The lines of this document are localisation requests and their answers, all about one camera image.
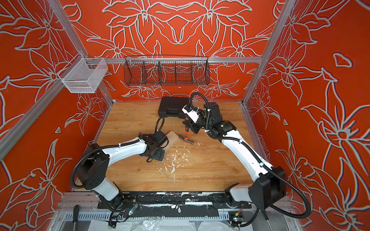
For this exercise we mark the black plastic tool case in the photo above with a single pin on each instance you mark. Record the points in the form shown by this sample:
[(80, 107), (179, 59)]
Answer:
[(172, 106)]

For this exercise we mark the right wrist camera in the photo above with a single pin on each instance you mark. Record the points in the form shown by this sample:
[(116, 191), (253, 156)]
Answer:
[(192, 113)]

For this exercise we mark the black handled screwdriver left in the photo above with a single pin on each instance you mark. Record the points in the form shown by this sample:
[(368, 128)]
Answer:
[(75, 213)]

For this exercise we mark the light wooden block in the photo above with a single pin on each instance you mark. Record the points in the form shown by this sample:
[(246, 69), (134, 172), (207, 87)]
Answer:
[(173, 139)]

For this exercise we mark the black handled screwdriver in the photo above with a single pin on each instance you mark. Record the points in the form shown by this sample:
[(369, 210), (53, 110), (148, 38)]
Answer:
[(75, 213), (266, 218)]

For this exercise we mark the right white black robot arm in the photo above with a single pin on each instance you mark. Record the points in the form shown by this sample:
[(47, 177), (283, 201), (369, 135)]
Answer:
[(269, 182)]

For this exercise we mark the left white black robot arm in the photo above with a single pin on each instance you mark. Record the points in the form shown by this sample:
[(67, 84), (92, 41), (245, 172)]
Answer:
[(89, 173)]

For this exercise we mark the black wire wall basket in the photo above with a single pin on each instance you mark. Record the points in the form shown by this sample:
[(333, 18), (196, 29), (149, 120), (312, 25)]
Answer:
[(166, 71)]

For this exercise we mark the white mesh wall basket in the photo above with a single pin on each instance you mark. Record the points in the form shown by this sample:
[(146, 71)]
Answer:
[(81, 77)]

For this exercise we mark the orange black claw hammer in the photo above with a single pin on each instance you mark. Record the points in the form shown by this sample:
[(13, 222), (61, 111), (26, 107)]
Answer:
[(185, 138)]

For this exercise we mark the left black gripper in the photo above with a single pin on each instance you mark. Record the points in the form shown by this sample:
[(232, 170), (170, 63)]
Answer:
[(160, 156)]

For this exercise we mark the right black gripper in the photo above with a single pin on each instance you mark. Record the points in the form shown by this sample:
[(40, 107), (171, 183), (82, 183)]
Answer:
[(191, 125)]

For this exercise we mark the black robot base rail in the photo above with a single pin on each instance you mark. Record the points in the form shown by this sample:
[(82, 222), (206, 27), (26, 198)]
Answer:
[(216, 199)]

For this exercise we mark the black handled screwdriver right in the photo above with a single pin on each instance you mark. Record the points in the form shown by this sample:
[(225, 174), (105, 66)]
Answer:
[(266, 218)]

